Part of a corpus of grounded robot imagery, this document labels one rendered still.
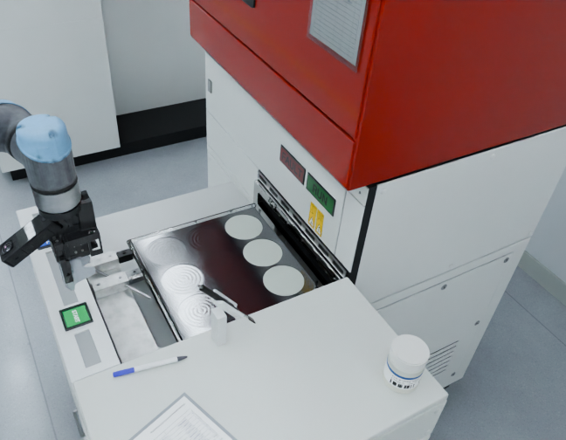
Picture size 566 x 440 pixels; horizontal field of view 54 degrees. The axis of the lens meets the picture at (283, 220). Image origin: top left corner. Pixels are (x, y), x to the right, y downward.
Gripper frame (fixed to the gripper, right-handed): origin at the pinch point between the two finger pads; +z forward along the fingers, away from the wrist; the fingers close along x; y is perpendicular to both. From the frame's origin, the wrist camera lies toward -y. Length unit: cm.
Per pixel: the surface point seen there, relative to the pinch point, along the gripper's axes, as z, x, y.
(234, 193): 24, 40, 56
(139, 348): 18.0, -7.0, 10.1
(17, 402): 106, 56, -22
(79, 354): 10.0, -9.1, -1.9
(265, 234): 16, 11, 51
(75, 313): 9.6, 0.9, 0.2
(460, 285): 34, -17, 102
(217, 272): 16.1, 4.2, 34.0
